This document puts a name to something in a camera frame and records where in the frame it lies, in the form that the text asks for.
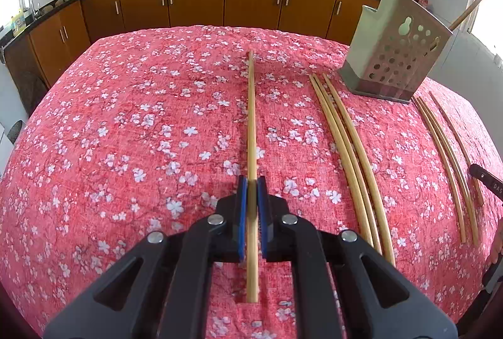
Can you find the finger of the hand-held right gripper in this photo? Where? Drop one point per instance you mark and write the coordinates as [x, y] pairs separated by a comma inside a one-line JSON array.
[[489, 182]]

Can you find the grey perforated utensil holder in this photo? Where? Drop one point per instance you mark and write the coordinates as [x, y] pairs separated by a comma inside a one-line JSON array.
[[397, 60]]

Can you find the person's right hand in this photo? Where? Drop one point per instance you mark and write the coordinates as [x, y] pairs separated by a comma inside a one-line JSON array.
[[497, 244]]

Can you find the kitchen faucet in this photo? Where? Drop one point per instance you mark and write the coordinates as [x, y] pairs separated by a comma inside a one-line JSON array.
[[31, 1]]

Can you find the window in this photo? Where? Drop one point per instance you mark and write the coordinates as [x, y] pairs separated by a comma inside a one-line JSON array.
[[489, 9]]

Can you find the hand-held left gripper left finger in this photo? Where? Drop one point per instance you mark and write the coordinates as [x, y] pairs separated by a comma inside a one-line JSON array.
[[243, 217]]

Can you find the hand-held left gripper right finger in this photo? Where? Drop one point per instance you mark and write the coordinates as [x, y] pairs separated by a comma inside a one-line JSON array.
[[262, 217]]

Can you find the yellow dish soap bottle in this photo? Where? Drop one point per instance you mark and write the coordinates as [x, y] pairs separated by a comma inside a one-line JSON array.
[[18, 23]]

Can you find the bamboo chopstick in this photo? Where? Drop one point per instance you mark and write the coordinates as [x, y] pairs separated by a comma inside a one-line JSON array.
[[328, 119], [251, 119], [469, 9], [457, 166], [452, 127], [357, 166], [365, 166], [447, 166]]

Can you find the red floral tablecloth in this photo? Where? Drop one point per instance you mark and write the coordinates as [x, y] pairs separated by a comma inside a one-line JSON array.
[[137, 127]]

